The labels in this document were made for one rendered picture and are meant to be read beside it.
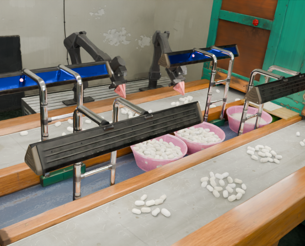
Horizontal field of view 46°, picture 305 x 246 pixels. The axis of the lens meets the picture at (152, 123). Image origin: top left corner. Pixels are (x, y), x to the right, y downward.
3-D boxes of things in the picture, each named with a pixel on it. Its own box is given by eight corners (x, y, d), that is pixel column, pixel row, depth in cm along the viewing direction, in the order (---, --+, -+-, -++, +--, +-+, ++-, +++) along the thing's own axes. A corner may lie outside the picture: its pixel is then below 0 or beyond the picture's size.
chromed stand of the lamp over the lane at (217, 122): (179, 120, 218) (189, 47, 199) (201, 113, 231) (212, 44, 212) (202, 132, 206) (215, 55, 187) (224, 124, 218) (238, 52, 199)
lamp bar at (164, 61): (157, 64, 192) (158, 51, 189) (229, 53, 230) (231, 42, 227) (167, 68, 186) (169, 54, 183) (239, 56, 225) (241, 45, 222)
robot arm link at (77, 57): (89, 88, 227) (78, 35, 218) (82, 91, 222) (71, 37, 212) (81, 88, 231) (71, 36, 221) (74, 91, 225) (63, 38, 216)
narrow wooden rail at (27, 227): (-2, 257, 114) (-5, 230, 109) (291, 129, 227) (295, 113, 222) (5, 268, 110) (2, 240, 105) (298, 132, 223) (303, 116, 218)
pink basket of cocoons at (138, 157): (117, 157, 171) (118, 140, 167) (158, 144, 188) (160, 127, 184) (154, 185, 154) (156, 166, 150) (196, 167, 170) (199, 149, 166)
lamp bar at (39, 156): (23, 162, 94) (22, 138, 91) (187, 115, 133) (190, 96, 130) (37, 176, 89) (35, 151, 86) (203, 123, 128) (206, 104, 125)
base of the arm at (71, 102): (95, 89, 231) (90, 86, 236) (66, 93, 220) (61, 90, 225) (94, 101, 235) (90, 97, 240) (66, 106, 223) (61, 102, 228)
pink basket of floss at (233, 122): (225, 135, 205) (228, 120, 201) (222, 116, 229) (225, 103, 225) (272, 141, 203) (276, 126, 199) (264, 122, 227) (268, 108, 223)
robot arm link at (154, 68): (159, 80, 260) (166, 37, 241) (150, 80, 258) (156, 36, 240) (157, 76, 264) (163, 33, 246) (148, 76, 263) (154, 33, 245)
